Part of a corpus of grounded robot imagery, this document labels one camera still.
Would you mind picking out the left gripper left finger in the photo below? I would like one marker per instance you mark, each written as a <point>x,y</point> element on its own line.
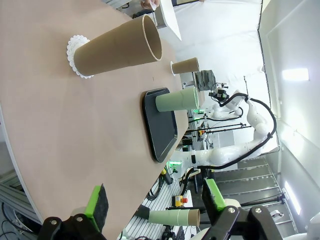
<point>98,207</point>

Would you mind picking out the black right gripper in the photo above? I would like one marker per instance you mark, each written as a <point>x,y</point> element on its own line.
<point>221,96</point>

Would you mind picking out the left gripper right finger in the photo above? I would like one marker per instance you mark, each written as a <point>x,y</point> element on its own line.
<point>211,197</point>

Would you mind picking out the pale green tumbler cup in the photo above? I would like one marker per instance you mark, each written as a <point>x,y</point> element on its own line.
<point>175,100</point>
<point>183,217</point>
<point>162,217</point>

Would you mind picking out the brown tumbler cup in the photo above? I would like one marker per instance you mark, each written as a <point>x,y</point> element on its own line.
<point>185,66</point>
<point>193,217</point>
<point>117,47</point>

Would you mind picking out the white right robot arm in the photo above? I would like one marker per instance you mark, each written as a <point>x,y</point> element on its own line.
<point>225,155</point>

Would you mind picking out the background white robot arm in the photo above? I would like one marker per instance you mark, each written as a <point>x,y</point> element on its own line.
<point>225,112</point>

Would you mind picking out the person's right hand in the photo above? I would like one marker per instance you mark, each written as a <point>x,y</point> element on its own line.
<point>145,3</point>

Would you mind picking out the grey folded hanging fabric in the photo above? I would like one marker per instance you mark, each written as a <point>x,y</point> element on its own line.
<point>205,81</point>

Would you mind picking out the yellow emergency stop box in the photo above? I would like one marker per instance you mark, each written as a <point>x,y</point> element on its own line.
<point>178,201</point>

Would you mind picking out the black serving tray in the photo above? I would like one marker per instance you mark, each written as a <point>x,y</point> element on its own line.
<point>162,132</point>

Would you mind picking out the long strip light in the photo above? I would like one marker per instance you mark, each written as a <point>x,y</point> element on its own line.
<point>292,197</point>

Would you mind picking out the rectangular ceiling light panel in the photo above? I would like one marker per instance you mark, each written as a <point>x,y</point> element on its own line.
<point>295,74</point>

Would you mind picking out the white side table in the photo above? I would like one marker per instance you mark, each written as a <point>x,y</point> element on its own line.
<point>170,17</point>

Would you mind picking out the black yellow enabling switch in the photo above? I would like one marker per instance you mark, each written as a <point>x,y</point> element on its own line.
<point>168,178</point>

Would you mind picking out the aluminium table frame rail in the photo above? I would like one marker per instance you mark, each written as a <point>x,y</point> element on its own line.
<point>15,200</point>

